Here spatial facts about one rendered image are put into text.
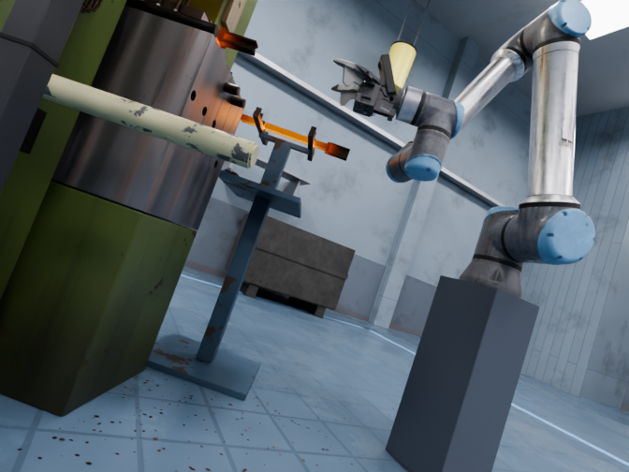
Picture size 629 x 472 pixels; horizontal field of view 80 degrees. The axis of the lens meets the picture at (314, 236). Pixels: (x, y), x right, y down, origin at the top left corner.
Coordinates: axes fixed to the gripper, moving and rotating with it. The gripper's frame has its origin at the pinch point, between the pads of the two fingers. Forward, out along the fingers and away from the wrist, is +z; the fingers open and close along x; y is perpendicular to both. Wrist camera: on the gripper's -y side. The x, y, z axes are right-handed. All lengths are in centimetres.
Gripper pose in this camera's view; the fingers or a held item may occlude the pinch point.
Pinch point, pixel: (332, 72)
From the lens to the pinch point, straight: 112.1
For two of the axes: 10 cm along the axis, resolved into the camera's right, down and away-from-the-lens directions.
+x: 0.1, 0.9, 10.0
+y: -3.3, 9.4, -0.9
